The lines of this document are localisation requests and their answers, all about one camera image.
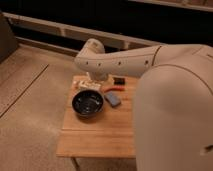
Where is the grey cabinet corner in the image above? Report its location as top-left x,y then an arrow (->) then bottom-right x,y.
0,11 -> 19,63

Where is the wooden table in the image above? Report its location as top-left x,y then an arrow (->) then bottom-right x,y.
56,75 -> 137,171

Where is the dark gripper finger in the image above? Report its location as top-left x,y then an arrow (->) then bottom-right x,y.
113,77 -> 125,85

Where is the white snack packet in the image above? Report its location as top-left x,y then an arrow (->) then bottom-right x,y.
78,81 -> 101,91

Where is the black ceramic bowl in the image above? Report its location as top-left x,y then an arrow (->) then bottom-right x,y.
72,90 -> 104,117

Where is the blue sponge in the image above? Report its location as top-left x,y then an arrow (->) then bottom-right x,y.
104,92 -> 121,107

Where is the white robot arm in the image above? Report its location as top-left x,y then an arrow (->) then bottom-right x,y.
75,39 -> 213,171

